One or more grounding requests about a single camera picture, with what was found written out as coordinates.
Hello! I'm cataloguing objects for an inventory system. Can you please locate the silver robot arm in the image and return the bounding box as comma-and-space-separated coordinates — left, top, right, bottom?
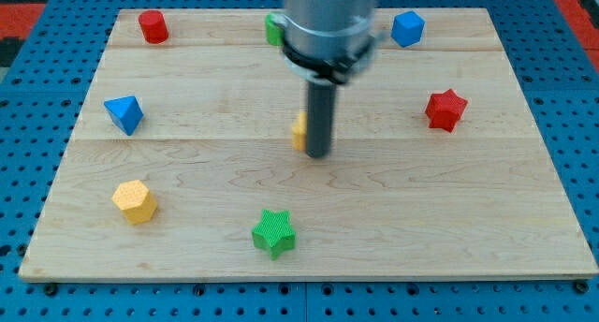
282, 0, 379, 85

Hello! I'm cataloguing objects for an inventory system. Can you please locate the green star block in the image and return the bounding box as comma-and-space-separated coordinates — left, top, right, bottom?
252, 209, 296, 260

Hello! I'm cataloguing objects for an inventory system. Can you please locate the red star block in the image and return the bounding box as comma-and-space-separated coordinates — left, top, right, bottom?
425, 89, 468, 133

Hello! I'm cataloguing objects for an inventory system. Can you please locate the blue cube block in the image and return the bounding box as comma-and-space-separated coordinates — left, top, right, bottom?
391, 11, 426, 48

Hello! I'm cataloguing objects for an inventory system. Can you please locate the yellow block behind rod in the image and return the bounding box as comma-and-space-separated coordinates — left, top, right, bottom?
291, 111, 307, 152

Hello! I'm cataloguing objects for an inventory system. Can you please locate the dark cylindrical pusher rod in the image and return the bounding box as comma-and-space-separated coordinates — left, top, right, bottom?
305, 82, 337, 158

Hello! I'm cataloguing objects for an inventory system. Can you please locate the wooden board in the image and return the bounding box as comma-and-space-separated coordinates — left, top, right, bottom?
19, 8, 598, 283

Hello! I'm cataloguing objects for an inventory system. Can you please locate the yellow hexagon block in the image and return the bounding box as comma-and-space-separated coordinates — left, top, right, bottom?
111, 180, 157, 225

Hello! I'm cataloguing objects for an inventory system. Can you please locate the blue triangular block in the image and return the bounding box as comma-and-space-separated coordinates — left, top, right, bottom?
104, 95, 144, 136

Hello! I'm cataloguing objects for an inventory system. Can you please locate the red cylinder block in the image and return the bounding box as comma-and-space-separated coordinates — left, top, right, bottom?
138, 9, 169, 44

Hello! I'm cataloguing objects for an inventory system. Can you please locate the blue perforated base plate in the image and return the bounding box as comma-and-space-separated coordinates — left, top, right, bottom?
1, 0, 598, 321

